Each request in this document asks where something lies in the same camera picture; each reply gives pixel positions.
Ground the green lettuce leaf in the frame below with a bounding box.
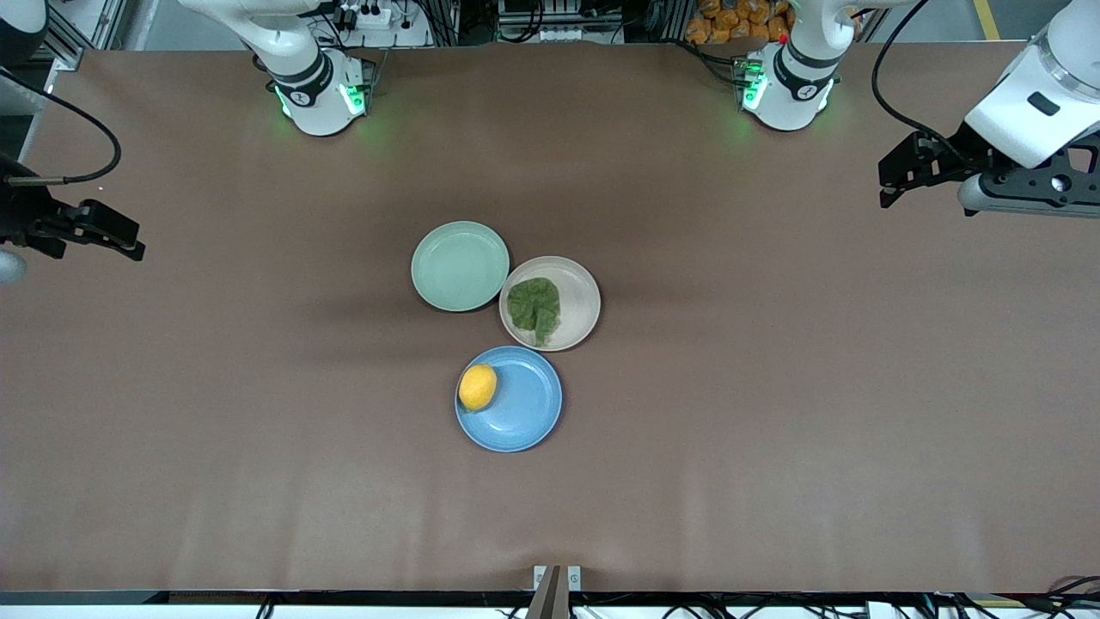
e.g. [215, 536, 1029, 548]
[506, 277, 562, 348]

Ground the yellow lemon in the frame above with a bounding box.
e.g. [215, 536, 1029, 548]
[458, 364, 499, 412]

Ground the pile of orange fruit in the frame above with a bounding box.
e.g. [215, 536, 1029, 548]
[685, 0, 796, 46]

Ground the white power strip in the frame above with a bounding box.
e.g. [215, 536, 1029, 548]
[337, 3, 394, 32]

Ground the beige round plate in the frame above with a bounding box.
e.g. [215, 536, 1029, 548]
[498, 255, 602, 352]

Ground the green round plate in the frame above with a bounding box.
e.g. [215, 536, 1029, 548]
[410, 221, 511, 313]

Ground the black table edge strip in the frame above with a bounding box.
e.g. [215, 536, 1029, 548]
[0, 590, 1100, 608]

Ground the blue round plate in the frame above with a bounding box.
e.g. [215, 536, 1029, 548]
[454, 346, 564, 454]

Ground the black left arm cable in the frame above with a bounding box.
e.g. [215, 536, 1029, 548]
[871, 0, 950, 143]

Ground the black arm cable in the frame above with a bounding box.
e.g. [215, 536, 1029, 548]
[0, 67, 123, 187]
[871, 0, 950, 143]

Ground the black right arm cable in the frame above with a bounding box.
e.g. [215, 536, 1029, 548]
[0, 67, 123, 187]

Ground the aluminium frame rail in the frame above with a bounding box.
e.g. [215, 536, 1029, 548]
[39, 0, 130, 73]

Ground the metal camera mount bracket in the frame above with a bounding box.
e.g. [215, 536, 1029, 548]
[526, 564, 584, 619]

